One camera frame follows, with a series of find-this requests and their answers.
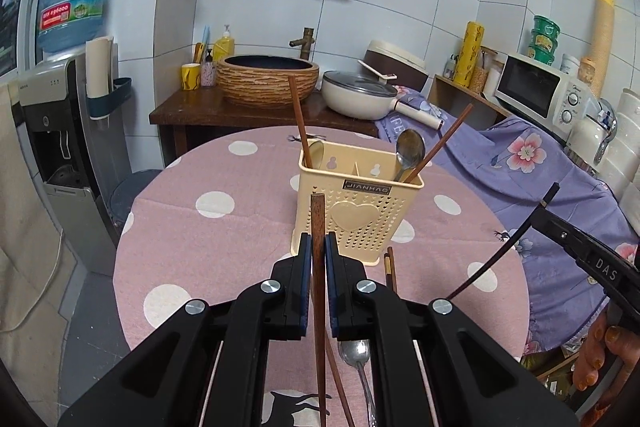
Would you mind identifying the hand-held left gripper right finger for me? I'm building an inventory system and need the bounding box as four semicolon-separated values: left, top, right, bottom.
324;232;583;427

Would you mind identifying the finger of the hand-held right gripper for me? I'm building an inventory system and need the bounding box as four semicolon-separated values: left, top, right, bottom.
536;202;583;260

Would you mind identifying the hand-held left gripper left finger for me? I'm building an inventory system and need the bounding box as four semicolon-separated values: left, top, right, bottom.
57;232;313;427

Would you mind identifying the metal spoon with ornate handle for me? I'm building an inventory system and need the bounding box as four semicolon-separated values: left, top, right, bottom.
339;339;379;427

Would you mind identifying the cream plastic utensil holder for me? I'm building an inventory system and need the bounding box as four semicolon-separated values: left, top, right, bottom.
291;138;425;267

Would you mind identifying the plain metal spoon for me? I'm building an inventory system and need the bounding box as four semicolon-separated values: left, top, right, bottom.
393;128;426;182

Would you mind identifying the person's right hand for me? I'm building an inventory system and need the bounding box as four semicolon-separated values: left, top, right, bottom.
571;308;640;393

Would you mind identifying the purple floral cloth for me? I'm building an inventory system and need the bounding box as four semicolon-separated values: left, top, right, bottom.
377;87;640;353

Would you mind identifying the white kettle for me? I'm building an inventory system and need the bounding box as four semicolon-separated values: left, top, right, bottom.
564;99;618;168

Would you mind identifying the stack of white bowls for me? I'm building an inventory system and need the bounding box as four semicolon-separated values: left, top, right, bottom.
597;88;640;208

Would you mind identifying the pink polka dot tablecloth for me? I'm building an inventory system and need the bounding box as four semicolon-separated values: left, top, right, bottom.
112;125;531;427

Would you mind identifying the white microwave oven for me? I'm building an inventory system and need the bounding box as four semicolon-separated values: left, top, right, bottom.
494;52;598;142

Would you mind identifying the orange lid jar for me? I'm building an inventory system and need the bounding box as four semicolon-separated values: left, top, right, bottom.
577;57;601;98

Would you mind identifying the white storage jar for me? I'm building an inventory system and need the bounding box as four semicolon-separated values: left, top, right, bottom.
484;59;503;95

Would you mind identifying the light wooden cabinet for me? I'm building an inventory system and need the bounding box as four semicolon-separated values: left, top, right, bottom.
429;74;511;128

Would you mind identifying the glass jar of beans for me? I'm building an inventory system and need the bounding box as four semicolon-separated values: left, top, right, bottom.
472;47;496;92

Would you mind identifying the yellow patterned roll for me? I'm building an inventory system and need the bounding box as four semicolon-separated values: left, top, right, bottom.
455;21;485;88

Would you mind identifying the grey trash bin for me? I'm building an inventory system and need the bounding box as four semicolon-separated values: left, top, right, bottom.
109;169;163;228

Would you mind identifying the tall paper cup stack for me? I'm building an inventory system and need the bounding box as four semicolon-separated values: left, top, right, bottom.
580;0;615;98

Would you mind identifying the cream pan with glass lid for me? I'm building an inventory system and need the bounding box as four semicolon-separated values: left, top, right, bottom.
321;70;445;129

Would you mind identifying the dark wooden vanity table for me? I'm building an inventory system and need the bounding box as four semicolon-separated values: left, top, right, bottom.
149;87;381;168

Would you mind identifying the woven pattern wash basin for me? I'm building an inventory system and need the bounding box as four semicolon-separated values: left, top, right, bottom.
216;54;320;109

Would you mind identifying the brown and cream rice cooker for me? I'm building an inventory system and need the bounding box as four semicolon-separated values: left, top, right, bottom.
364;39;430;92

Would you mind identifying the yellow mug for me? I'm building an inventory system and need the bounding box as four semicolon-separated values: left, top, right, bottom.
181;63;202;91

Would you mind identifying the bronze faucet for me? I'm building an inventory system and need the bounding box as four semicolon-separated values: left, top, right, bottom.
289;27;317;62

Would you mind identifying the yellow soap dispenser bottle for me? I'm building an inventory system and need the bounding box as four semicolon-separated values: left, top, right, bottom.
212;24;236;62

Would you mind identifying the teal cup holder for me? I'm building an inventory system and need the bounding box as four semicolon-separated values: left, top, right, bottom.
86;77;133;120

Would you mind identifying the beige cloth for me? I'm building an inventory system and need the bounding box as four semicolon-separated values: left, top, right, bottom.
0;82;66;388

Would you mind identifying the white paper cup tube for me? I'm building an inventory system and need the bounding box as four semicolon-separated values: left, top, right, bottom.
85;34;115;100

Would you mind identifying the grey water dispenser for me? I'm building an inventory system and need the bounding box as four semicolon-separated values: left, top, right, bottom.
19;54;118;278

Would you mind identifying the sliding glass window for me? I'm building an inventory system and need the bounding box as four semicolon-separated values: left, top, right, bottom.
0;0;41;80

